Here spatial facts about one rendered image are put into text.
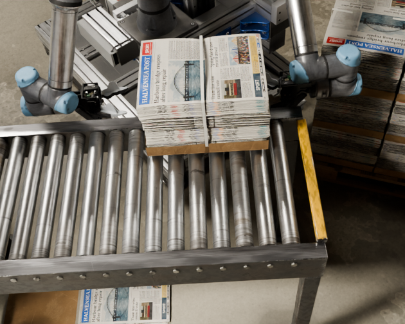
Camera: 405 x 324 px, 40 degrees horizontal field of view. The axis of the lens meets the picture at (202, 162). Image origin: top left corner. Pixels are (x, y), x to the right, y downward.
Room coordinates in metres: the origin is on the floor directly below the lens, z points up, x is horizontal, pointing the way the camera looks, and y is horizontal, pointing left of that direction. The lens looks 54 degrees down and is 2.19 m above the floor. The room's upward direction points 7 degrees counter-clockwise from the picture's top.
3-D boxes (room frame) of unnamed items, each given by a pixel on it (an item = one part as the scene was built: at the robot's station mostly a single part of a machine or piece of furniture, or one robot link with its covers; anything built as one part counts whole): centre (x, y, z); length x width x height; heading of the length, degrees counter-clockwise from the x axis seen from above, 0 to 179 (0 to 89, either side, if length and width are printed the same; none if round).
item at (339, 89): (1.26, -0.50, 0.81); 0.11 x 0.08 x 0.09; 86
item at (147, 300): (0.97, 0.38, 0.01); 0.37 x 0.28 x 0.01; 86
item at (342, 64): (1.26, -0.48, 0.90); 0.11 x 0.08 x 0.11; 95
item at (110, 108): (1.28, 0.28, 0.79); 0.09 x 0.03 x 0.06; 61
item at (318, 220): (0.91, -0.32, 0.81); 0.43 x 0.03 x 0.02; 176
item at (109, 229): (0.96, 0.28, 0.77); 0.47 x 0.05 x 0.05; 176
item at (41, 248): (0.97, 0.48, 0.77); 0.47 x 0.05 x 0.05; 176
